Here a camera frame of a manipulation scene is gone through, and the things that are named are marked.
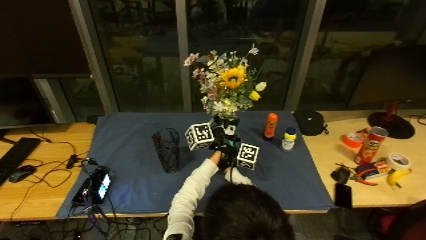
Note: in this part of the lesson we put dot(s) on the white marker cube glove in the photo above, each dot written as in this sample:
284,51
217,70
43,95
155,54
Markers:
200,136
248,156

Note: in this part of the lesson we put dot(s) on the colourful small box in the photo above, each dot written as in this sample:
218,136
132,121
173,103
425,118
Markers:
373,169

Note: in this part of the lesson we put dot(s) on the person's left hand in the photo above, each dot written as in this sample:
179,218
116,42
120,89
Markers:
218,140

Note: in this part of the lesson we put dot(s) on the person's right hand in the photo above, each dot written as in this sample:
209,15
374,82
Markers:
230,153

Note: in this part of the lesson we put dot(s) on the small clear bottle yellow cap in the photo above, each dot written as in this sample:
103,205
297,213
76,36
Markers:
288,140

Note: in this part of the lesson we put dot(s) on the black key pouch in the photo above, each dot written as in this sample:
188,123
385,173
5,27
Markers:
341,174

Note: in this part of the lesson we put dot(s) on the red chip can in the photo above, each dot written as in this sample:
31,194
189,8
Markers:
370,146

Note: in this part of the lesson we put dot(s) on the orange bottle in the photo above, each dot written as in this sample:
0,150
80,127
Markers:
270,125

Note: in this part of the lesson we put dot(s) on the black keyboard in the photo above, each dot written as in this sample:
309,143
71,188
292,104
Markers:
17,155

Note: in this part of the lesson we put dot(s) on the white marker cube right glove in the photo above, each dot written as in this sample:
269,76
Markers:
248,156

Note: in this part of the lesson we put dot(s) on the white marker cube left glove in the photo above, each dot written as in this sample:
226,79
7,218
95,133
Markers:
200,136

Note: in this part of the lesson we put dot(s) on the black computer monitor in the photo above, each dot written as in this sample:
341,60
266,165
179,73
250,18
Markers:
21,103

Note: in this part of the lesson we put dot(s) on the smartphone with lit screen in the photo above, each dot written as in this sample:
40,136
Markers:
101,186

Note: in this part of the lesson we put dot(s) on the orange tape roll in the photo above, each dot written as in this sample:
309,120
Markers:
353,140

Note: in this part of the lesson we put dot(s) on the red and black chair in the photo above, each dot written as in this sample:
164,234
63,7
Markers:
400,221

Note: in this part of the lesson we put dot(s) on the yellow banana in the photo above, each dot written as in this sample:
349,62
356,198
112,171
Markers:
397,178

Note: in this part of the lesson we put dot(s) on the monitor with red stand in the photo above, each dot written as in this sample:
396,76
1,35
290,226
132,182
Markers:
392,125

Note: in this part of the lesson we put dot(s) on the blue table cloth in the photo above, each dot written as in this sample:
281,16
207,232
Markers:
133,186

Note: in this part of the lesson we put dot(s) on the grey window frame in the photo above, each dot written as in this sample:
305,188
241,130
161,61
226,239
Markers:
183,50

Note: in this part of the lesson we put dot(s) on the mixed flower bouquet with sunflower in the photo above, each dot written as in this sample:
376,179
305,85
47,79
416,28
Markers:
233,80

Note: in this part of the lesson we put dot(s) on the black flat device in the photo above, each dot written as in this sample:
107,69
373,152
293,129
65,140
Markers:
81,193

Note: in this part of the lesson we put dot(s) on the black computer mouse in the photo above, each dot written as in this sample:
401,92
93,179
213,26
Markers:
21,173

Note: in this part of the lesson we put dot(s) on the white tape roll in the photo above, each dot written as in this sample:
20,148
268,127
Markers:
398,161

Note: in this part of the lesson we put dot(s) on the black round pouch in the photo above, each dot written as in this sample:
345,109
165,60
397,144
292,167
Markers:
309,122

